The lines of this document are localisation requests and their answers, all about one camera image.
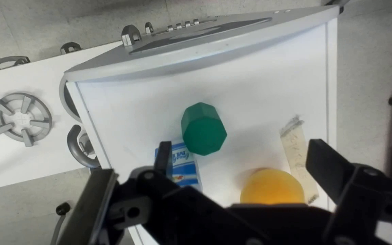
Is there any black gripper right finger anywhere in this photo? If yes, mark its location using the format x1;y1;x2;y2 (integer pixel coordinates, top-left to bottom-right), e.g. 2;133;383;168
305;138;385;245

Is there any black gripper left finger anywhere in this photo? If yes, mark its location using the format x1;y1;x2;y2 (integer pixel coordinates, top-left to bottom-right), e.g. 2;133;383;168
51;141;175;245

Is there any green hexagonal block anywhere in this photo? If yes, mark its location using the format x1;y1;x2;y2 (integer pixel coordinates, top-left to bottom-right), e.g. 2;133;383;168
179;101;228;158

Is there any yellow ball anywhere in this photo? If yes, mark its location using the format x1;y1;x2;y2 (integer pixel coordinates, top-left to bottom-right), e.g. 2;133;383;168
239;167;306;206

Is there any white toy kitchen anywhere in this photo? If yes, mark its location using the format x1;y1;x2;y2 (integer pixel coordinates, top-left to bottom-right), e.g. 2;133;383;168
0;5;343;245

